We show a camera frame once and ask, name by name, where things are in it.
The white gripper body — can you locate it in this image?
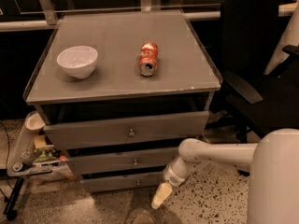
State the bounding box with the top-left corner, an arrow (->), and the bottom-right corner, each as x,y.
163,156 -> 190,187

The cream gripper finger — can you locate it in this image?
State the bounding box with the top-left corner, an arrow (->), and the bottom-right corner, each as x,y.
151,183 -> 173,209

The grey bottom drawer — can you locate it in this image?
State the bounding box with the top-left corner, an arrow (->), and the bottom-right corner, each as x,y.
80,172 -> 163,192

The grey drawer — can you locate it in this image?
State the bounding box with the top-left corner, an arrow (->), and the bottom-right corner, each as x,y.
44,111 -> 209,149
67,147 -> 178,175
80,172 -> 163,192

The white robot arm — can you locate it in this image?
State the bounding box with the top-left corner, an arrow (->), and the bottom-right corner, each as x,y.
151,129 -> 299,224

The grey middle drawer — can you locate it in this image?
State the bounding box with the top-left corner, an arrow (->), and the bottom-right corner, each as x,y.
67,147 -> 178,175

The grey top drawer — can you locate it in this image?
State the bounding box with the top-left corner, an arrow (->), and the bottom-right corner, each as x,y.
44,111 -> 209,149

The grey drawer cabinet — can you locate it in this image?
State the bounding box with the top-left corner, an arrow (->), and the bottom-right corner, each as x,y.
24,14 -> 221,180

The black office chair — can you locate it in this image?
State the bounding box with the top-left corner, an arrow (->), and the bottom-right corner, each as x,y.
210,0 -> 299,142

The crushed orange soda can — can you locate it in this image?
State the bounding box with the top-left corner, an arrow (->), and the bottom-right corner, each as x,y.
138,42 -> 158,77

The green snack packet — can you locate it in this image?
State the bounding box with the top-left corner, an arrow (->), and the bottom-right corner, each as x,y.
34,147 -> 59,163

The white ceramic bowl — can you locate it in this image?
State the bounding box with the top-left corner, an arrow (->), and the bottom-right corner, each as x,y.
56,46 -> 98,79

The small white cup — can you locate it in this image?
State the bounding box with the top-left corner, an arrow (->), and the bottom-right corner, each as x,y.
25,112 -> 45,132

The black stand leg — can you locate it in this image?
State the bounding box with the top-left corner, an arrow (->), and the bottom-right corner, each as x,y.
3,177 -> 24,221

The metal window rail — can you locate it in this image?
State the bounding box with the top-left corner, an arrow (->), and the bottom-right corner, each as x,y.
0,0 -> 299,33

